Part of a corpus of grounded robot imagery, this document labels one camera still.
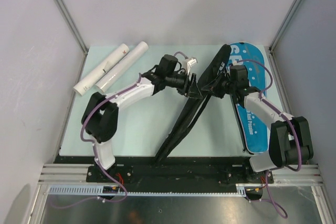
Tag grey cable duct rail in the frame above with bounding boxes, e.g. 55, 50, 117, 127
48, 184, 261, 197

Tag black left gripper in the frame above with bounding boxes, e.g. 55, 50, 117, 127
165, 69, 202, 99

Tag aluminium frame post right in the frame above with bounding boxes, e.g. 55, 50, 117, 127
268, 0, 304, 52

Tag aluminium side rail right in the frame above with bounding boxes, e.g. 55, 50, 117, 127
265, 46, 335, 223

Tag blue racket bag cover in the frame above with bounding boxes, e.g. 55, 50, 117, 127
228, 42, 268, 154

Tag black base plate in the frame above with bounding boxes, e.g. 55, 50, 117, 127
54, 156, 274, 190

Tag aluminium frame post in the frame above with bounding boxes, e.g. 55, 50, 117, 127
268, 0, 304, 52
53, 0, 88, 56

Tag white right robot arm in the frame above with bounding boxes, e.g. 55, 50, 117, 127
202, 65, 313, 183

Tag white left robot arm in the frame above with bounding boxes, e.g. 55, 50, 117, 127
80, 55, 202, 182

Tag aluminium frame post left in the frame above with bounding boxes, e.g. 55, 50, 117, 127
53, 0, 88, 56

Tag white shuttlecock tube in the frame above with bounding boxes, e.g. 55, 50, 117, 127
95, 41, 149, 93

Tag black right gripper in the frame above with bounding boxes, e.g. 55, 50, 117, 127
202, 71, 236, 99

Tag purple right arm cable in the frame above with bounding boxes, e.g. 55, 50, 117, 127
230, 59, 302, 219

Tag white cardboard tube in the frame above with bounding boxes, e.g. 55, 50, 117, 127
73, 44, 130, 96

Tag black racket bag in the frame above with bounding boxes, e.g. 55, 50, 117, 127
154, 44, 232, 164

